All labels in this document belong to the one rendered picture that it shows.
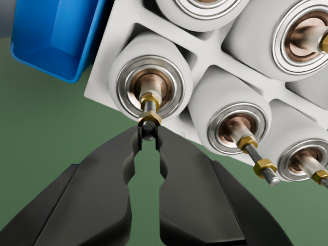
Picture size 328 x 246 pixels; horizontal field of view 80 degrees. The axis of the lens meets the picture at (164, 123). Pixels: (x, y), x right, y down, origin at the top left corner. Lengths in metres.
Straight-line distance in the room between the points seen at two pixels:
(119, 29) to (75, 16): 0.21
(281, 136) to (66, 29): 0.44
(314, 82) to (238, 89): 0.11
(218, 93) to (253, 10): 0.10
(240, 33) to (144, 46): 0.13
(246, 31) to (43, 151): 0.57
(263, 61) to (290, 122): 0.12
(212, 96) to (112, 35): 0.15
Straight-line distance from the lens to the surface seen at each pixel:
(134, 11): 0.28
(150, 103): 0.17
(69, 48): 0.50
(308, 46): 0.24
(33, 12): 0.42
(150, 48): 0.21
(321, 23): 0.26
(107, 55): 0.29
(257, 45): 0.24
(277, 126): 0.33
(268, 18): 0.24
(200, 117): 0.25
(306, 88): 0.35
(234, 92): 0.25
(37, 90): 0.56
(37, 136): 0.63
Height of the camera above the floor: 0.46
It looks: 61 degrees down
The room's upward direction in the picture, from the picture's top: 175 degrees clockwise
